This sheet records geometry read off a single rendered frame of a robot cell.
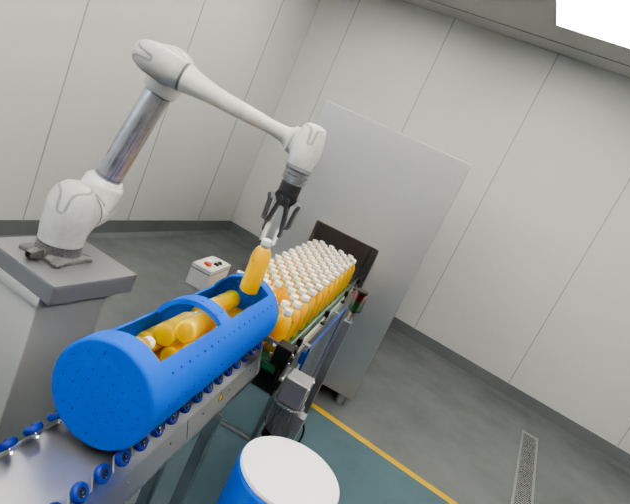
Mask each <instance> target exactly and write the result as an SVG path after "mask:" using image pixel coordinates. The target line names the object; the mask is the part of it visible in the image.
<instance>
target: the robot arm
mask: <svg viewBox="0 0 630 504"><path fill-rule="evenodd" d="M132 58H133V61H134V62H135V64H136V65H137V66H138V67H139V68H140V69H141V70H142V71H143V72H144V73H146V75H145V78H144V85H145V87H144V88H143V90H142V92H141V93H140V95H139V97H138V99H137V100H136V102H135V104H134V105H133V107H132V109H131V111H130V112H129V114H128V116H127V117H126V119H125V121H124V123H123V124H122V126H121V128H120V129H119V131H118V133H117V134H116V136H115V138H114V140H113V141H112V143H111V145H110V146H109V148H108V150H107V152H106V153H105V155H104V157H103V158H102V160H101V162H100V164H99V165H98V167H97V169H92V170H89V171H87V172H86V173H85V174H84V176H83V177H82V178H81V180H80V181H78V180H73V179H67V180H64V181H61V182H59V183H58V184H56V185H55V186H54V187H53V188H52V190H51V191H50V192H49V194H48V196H47V198H46V201H45V204H44V207H43V210H42V214H41V217H40V222H39V227H38V233H37V237H36V239H35V241H34V242H27V243H20V244H19V247H18V248H19V249H21V250H24V251H26V252H25V257H27V258H29V259H40V260H42V261H43V262H45V263H47V264H48V265H50V266H51V267H52V268H54V269H61V268H63V267H67V266H72V265H77V264H82V263H92V262H93V257H91V256H89V255H87V254H85V253H83V252H82V251H83V246H84V243H85V241H86V238H87V236H88V235H89V234H90V233H91V231H92V230H93V229H94V228H95V227H98V226H100V225H102V224H104V223H105V222H107V221H108V220H109V219H111V218H112V217H113V216H114V215H115V213H116V212H117V210H118V207H119V203H120V200H121V198H122V196H123V193H124V188H123V184H122V181H123V179H124V177H125V176H126V174H127V172H128V171H129V169H130V167H131V166H132V164H133V162H134V161H135V159H136V157H137V156H138V154H139V152H140V151H141V149H142V147H143V146H144V144H145V142H146V141H147V139H148V137H149V136H150V134H151V132H152V131H153V129H154V127H155V126H156V124H157V122H158V121H159V119H160V117H161V116H162V114H163V112H164V111H165V109H166V107H167V106H168V104H169V102H173V101H175V100H176V99H177V98H178V97H179V96H180V95H181V93H184V94H187V95H190V96H192V97H194V98H197V99H199V100H202V101H204V102H206V103H208V104H210V105H213V106H214V107H216V108H218V109H220V110H222V111H224V112H226V113H228V114H230V115H232V116H234V117H236V118H238V119H240V120H242V121H244V122H246V123H248V124H250V125H252V126H254V127H256V128H258V129H260V130H262V131H264V132H266V133H268V134H270V135H271V136H273V137H274V138H276V139H277V140H278V141H280V142H281V144H282V145H283V149H284V151H286V152H287V153H288V154H289V158H288V161H287V163H286V166H285V169H284V171H283V174H282V177H283V178H284V179H282V181H281V183H280V186H279V188H278V190H277V191H276V192H272V191H271V192H268V197H267V201H266V204H265V206H264V209H263V212H262V215H261V218H263V219H264V224H263V226H262V230H263V232H262V234H261V236H260V239H259V240H262V239H263V238H265V236H266V233H267V231H268V229H269V227H270V225H271V222H269V221H270V220H271V218H272V217H273V215H274V214H275V212H276V211H277V209H278V208H279V207H280V206H282V207H284V209H283V215H282V219H281V224H280V227H279V228H277V230H276V232H275V235H274V237H273V239H272V242H271V244H270V245H271V246H273V245H275V243H276V241H277V238H280V237H281V235H282V233H283V231H284V230H289V229H290V227H291V225H292V223H293V222H294V220H295V218H296V216H297V214H298V212H299V211H300V210H301V209H302V206H300V205H299V204H298V203H297V198H298V196H299V194H300V191H301V189H302V188H301V186H305V185H306V182H307V180H308V178H309V176H310V173H311V171H312V169H313V168H314V167H315V166H316V164H317V163H318V161H319V159H320V157H321V154H322V152H323V149H324V146H325V141H326V131H325V130H324V129H323V128H322V127H320V126H318V125H316V124H313V123H306V124H304V125H303V127H302V128H300V127H298V126H296V127H287V126H285V125H283V124H281V123H279V122H277V121H275V120H274V119H272V118H270V117H268V116H267V115H265V114H263V113H261V112H260V111H258V110H256V109H255V108H253V107H251V106H250V105H248V104H246V103H244V102H243V101H241V100H239V99H238V98H236V97H234V96H233V95H231V94H229V93H228V92H226V91H224V90H223V89H221V88H220V87H218V86H217V85H216V84H214V83H213V82H212V81H211V80H209V79H208V78H207V77H206V76H205V75H203V74H202V73H201V72H200V71H199V70H198V69H197V68H196V67H194V63H193V61H192V59H191V57H190V56H189V55H188V54H187V53H186V52H185V51H184V50H182V49H180V48H178V47H176V46H173V45H167V44H163V43H158V42H156V41H153V40H149V39H142V40H139V41H137V43H136V44H135V46H134V48H133V51H132ZM274 196H276V203H275V204H274V206H273V208H272V209H271V211H270V212H269V214H268V211H269V208H270V206H271V203H272V200H273V198H274ZM293 205H295V207H294V209H295V210H294V211H293V213H292V214H291V216H290V218H289V220H288V222H287V224H286V221H287V217H288V213H289V210H290V207H291V206H293ZM267 214H268V215H267ZM285 225H286V226H285Z"/></svg>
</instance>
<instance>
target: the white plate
mask: <svg viewBox="0 0 630 504"><path fill-rule="evenodd" d="M240 466H241V471H242V474H243V476H244V478H245V480H246V482H247V484H248V485H249V486H250V488H251V489H252V490H253V492H254V493H255V494H256V495H257V496H258V497H259V498H260V499H261V500H263V501H264V502H265V503H267V504H337V503H338V500H339V486H338V482H337V479H336V477H335V475H334V473H333V472H332V470H331V469H330V467H329V466H328V465H327V463H326V462H325V461H324V460H323V459H322V458H321V457H320V456H319V455H317V454H316V453H315V452H314V451H312V450H311V449H309V448H308V447H306V446H304V445H302V444H300V443H298V442H296V441H293V440H291V439H288V438H284V437H278V436H264V437H259V438H256V439H254V440H252V441H250V442H249V443H248V444H247V445H246V446H245V448H244V449H243V451H242V454H241V458H240Z"/></svg>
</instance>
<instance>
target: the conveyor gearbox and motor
mask: <svg viewBox="0 0 630 504"><path fill-rule="evenodd" d="M314 384H315V379H314V378H312V377H310V376H308V375H307V374H305V373H303V372H301V371H299V370H298V369H296V368H294V369H293V370H292V371H291V372H290V373H287V374H286V376H285V377H282V379H281V381H280V383H279V385H280V387H279V389H278V392H277V393H276V395H275V403H274V406H273V408H272V410H271V412H270V414H269V416H268V418H267V417H265V426H264V428H263V430H262V432H261V435H262V437H264V436H278V437H284V438H287V436H288V435H289V433H290V431H293V432H295V433H296V434H298V433H299V431H300V429H301V428H302V426H303V432H302V435H301V437H300V439H299V441H298V443H300V441H301V440H302V438H303V436H304V432H305V425H304V422H305V420H306V418H307V416H308V415H307V414H306V413H304V412H303V411H304V409H305V405H304V402H306V400H307V398H308V396H309V394H310V392H311V390H312V388H313V386H314Z"/></svg>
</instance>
